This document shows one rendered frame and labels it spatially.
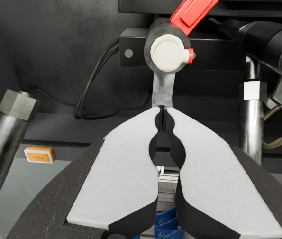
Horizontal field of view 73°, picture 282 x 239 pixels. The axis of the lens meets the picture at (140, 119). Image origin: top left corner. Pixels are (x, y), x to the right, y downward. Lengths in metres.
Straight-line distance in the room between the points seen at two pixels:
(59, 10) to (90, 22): 0.06
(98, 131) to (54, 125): 0.10
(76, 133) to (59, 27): 0.21
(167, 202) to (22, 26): 0.75
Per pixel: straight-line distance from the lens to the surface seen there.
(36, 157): 0.43
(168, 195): 0.87
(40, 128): 0.48
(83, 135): 0.42
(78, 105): 0.25
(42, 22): 0.45
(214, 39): 0.26
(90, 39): 0.42
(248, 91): 0.19
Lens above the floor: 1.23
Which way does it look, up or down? 58 degrees down
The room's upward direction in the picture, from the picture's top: 174 degrees counter-clockwise
